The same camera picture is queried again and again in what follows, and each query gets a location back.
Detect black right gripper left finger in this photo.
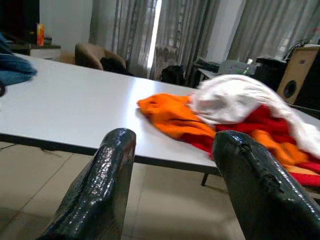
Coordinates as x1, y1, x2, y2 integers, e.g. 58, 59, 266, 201
37, 127, 137, 240

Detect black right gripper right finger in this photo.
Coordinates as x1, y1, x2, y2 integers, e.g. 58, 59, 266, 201
211, 129, 320, 240

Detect thin white garment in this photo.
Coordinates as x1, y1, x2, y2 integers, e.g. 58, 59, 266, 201
189, 74, 320, 161

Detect blue jeans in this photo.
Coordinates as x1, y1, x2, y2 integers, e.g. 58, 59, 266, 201
0, 32, 38, 87

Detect white table black legs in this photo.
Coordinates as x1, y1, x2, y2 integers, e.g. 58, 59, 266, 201
0, 52, 320, 187

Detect orange red cloth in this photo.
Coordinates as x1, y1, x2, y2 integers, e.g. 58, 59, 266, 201
137, 92, 320, 188

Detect black cloth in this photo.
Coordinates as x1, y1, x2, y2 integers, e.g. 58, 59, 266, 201
99, 56, 135, 76

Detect black equipment case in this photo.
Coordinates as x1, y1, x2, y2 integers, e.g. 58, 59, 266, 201
255, 56, 288, 92

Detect wooden loudspeaker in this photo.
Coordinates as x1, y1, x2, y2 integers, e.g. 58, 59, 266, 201
276, 45, 320, 105

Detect brown armchair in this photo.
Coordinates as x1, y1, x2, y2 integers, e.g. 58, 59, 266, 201
74, 42, 127, 71

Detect black backpack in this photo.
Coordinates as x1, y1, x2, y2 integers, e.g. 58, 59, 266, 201
159, 65, 188, 86

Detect grey printer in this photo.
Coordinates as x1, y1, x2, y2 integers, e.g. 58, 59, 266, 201
219, 59, 257, 76

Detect grey curtain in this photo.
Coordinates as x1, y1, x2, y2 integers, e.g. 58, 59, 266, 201
226, 0, 320, 65
88, 0, 222, 81

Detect orange carton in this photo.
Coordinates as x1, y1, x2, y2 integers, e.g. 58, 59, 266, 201
36, 22, 46, 47

